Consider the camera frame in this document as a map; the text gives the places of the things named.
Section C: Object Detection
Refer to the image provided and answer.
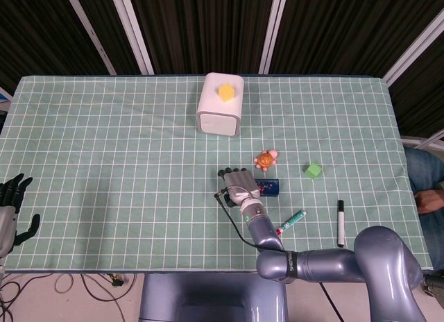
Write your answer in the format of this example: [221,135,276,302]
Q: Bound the seated person in jeans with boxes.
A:
[404,146,444,271]

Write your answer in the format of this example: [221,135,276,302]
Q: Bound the white cube cabinet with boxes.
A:
[196,71,245,139]

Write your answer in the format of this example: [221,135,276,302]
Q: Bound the green foam cube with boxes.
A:
[304,162,323,180]

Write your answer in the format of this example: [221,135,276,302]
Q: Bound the blue glasses case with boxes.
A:
[255,178,280,198]

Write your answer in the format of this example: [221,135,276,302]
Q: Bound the black floor cable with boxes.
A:
[81,273,139,302]

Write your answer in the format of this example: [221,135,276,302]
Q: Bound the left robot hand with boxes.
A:
[0,174,41,257]

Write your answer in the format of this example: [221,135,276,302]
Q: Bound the green checked tablecloth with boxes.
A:
[0,74,436,271]

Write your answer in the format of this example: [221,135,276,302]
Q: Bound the grey floor cable loop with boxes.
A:
[54,273,76,294]

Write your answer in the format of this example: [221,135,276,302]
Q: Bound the orange pink turtle toy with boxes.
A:
[252,149,280,171]

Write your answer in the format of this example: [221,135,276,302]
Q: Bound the grey blue robot torso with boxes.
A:
[138,272,289,322]

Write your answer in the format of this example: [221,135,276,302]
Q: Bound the red capped green marker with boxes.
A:
[275,210,307,236]

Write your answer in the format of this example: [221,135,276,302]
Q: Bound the silver slotted metal rail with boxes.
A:
[63,0,117,76]

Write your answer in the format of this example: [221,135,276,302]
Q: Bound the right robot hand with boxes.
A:
[217,167,261,209]

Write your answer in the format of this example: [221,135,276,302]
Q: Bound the black pleated curtain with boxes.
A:
[0,0,444,135]

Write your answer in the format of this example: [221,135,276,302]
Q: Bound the black capped white marker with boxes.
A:
[337,199,346,248]

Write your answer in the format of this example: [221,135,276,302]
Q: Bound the black ribbed hose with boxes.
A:
[421,271,444,297]

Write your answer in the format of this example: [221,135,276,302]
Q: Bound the yellow hexagonal block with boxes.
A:
[217,83,237,103]

